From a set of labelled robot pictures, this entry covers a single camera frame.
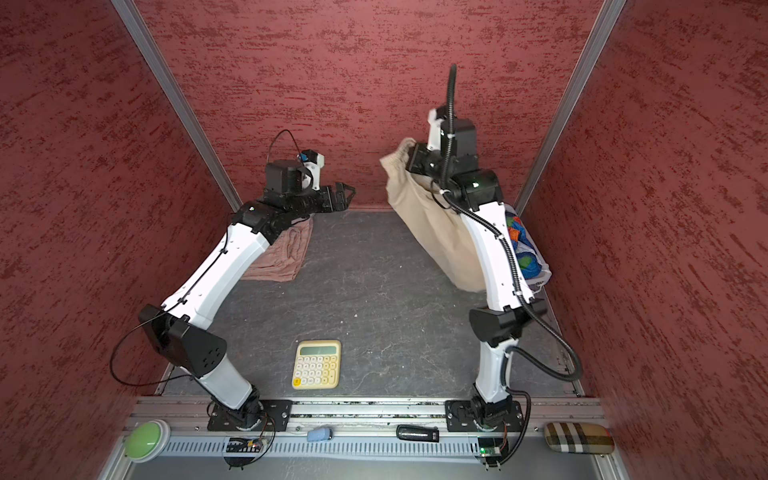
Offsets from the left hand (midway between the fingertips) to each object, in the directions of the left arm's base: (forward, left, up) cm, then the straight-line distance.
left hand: (340, 197), depth 76 cm
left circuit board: (-51, +22, -37) cm, 67 cm away
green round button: (-50, +45, -33) cm, 75 cm away
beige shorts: (-2, -26, -6) cm, 26 cm away
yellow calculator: (-33, +7, -33) cm, 47 cm away
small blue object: (-49, +3, -32) cm, 59 cm away
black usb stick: (-48, -21, -34) cm, 62 cm away
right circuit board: (-51, -39, -35) cm, 73 cm away
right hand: (+3, -16, +12) cm, 20 cm away
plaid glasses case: (-49, -59, -31) cm, 82 cm away
